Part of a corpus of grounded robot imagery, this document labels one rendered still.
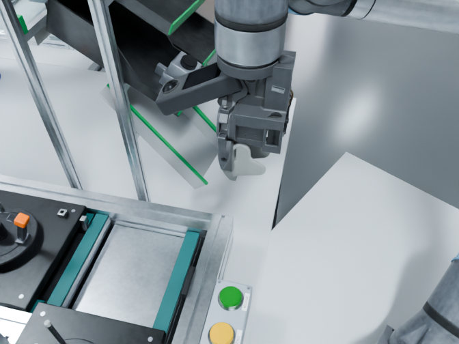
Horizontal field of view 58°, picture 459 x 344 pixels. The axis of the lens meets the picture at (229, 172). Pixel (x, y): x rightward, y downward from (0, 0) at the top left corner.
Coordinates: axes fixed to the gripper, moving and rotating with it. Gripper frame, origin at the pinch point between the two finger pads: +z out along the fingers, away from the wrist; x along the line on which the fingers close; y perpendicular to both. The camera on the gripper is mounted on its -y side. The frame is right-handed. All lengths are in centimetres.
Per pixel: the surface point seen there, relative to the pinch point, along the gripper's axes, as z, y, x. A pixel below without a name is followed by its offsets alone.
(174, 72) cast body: -2.1, -14.7, 19.7
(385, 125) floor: 122, 60, 171
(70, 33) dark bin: -7.9, -32.7, 18.5
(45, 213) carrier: 26.2, -40.7, 3.1
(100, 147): 37, -46, 35
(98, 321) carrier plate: 26.2, -19.4, -16.2
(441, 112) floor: 122, 95, 193
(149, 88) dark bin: -0.5, -18.4, 16.1
